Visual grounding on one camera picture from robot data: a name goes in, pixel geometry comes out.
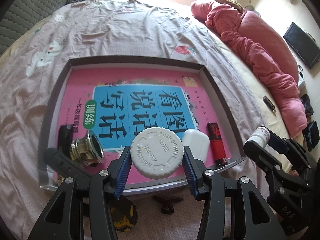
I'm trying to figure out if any small white pill bottle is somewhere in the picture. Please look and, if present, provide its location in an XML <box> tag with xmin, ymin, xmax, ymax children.
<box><xmin>247</xmin><ymin>126</ymin><xmax>270</xmax><ymax>148</ymax></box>

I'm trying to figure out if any white earbuds case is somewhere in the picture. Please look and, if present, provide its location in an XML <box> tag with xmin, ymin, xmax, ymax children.
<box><xmin>182</xmin><ymin>129</ymin><xmax>209</xmax><ymax>163</ymax></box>

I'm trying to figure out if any white round bottle cap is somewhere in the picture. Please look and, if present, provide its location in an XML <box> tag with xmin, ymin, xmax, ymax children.
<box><xmin>130</xmin><ymin>127</ymin><xmax>184</xmax><ymax>180</ymax></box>

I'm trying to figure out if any red and black lighter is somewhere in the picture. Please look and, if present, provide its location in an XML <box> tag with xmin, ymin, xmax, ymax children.
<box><xmin>207</xmin><ymin>122</ymin><xmax>228</xmax><ymax>166</ymax></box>

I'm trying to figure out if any shiny metal ring fitting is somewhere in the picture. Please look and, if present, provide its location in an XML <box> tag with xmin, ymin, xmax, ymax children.
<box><xmin>70</xmin><ymin>130</ymin><xmax>104</xmax><ymax>167</ymax></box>

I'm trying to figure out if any small black clip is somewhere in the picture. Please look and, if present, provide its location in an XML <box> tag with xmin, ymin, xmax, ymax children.
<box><xmin>152</xmin><ymin>196</ymin><xmax>184</xmax><ymax>215</ymax></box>

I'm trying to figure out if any black and yellow wristwatch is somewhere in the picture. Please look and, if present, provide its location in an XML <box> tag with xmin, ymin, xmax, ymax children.
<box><xmin>43</xmin><ymin>147</ymin><xmax>139</xmax><ymax>233</ymax></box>

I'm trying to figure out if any pink and blue book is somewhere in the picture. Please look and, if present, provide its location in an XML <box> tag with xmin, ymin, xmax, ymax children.
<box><xmin>57</xmin><ymin>67</ymin><xmax>220</xmax><ymax>166</ymax></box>

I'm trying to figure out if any grey cardboard box tray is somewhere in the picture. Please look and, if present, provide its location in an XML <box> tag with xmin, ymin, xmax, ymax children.
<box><xmin>38</xmin><ymin>56</ymin><xmax>245</xmax><ymax>191</ymax></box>

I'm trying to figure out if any red pink quilt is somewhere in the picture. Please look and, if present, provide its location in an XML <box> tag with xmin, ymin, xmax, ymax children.
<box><xmin>190</xmin><ymin>0</ymin><xmax>307</xmax><ymax>138</ymax></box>

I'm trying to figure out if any black television screen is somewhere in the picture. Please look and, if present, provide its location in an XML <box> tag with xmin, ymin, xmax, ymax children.
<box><xmin>283</xmin><ymin>22</ymin><xmax>319</xmax><ymax>69</ymax></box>

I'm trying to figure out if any pink patterned bed sheet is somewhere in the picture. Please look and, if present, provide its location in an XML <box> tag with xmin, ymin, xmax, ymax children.
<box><xmin>1</xmin><ymin>0</ymin><xmax>288</xmax><ymax>239</ymax></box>

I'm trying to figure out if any grey quilted headboard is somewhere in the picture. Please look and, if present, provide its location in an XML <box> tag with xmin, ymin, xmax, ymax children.
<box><xmin>1</xmin><ymin>0</ymin><xmax>67</xmax><ymax>54</ymax></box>

